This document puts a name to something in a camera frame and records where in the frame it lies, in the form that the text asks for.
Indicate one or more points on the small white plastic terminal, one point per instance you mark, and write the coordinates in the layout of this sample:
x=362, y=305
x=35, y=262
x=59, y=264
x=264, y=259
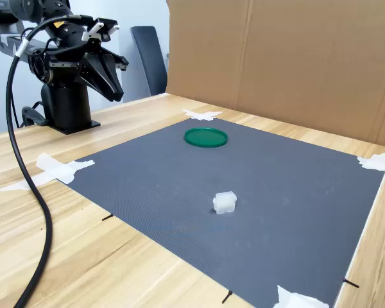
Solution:
x=225, y=202

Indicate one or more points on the round green lid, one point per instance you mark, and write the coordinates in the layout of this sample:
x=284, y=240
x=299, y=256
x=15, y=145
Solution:
x=206, y=137

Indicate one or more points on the dark grey chair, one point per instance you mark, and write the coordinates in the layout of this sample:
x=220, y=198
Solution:
x=147, y=57

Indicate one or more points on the black table clamp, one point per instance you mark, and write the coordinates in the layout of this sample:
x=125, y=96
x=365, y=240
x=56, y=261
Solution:
x=32, y=116

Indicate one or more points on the dark grey table mat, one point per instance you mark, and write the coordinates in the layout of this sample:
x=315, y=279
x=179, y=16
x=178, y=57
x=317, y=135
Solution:
x=179, y=179

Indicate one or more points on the brown cardboard partition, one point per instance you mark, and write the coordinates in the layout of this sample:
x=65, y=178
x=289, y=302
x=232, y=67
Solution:
x=276, y=48

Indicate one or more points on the white camera box with board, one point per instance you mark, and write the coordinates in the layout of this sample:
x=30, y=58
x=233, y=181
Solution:
x=97, y=29

